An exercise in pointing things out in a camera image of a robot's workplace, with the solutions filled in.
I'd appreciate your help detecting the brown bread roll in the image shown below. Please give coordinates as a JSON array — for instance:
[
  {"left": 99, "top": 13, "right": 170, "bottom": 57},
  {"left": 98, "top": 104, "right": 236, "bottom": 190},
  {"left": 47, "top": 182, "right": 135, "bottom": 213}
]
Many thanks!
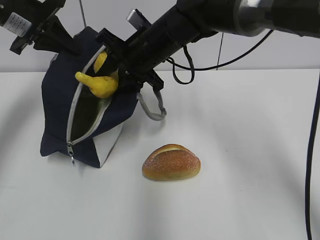
[{"left": 141, "top": 144, "right": 201, "bottom": 181}]

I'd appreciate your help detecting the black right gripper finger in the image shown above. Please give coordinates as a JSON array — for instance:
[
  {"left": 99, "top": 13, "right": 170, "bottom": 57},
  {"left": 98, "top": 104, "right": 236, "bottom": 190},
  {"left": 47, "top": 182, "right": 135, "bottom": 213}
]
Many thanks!
[
  {"left": 117, "top": 68, "right": 143, "bottom": 93},
  {"left": 86, "top": 49, "right": 119, "bottom": 77}
]

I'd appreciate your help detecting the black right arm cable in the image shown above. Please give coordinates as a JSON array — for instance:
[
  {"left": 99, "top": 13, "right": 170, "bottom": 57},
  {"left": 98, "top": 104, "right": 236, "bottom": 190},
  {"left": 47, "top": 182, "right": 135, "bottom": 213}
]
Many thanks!
[{"left": 166, "top": 27, "right": 320, "bottom": 240}]

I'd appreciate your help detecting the navy and white lunch bag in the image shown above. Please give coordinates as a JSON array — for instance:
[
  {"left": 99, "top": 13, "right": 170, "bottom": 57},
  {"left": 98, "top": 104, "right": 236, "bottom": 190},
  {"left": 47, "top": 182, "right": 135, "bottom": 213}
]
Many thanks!
[{"left": 39, "top": 26, "right": 168, "bottom": 169}]

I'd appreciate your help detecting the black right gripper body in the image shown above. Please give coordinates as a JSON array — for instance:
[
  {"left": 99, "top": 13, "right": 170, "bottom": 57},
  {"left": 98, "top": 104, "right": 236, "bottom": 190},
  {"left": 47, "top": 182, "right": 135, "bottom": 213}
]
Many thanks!
[{"left": 96, "top": 6, "right": 200, "bottom": 91}]

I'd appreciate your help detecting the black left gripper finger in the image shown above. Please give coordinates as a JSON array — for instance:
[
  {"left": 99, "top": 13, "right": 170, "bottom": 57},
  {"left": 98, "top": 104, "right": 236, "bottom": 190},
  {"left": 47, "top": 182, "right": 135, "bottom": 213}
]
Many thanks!
[
  {"left": 47, "top": 15, "right": 81, "bottom": 56},
  {"left": 33, "top": 33, "right": 64, "bottom": 53}
]

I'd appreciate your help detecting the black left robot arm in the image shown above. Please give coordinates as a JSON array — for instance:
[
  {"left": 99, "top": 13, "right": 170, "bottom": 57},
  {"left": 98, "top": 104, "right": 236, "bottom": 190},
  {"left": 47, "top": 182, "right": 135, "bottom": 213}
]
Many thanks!
[{"left": 0, "top": 0, "right": 81, "bottom": 56}]

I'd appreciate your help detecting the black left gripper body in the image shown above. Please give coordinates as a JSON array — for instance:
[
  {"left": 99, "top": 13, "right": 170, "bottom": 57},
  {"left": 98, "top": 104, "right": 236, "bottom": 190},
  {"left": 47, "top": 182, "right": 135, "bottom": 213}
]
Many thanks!
[{"left": 9, "top": 0, "right": 66, "bottom": 55}]

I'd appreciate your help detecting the yellow banana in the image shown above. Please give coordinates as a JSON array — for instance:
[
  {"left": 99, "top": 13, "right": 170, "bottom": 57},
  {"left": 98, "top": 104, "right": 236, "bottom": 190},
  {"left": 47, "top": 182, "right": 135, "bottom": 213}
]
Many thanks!
[{"left": 74, "top": 51, "right": 120, "bottom": 99}]

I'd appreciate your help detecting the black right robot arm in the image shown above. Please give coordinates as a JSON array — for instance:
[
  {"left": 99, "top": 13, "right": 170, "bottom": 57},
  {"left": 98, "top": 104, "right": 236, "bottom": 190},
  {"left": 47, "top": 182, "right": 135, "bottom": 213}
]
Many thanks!
[{"left": 96, "top": 0, "right": 320, "bottom": 91}]

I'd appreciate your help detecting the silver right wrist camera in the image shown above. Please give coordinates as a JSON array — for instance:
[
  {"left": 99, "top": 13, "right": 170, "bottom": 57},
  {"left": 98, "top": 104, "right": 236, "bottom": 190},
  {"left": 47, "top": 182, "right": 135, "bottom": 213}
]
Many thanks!
[{"left": 126, "top": 8, "right": 152, "bottom": 31}]

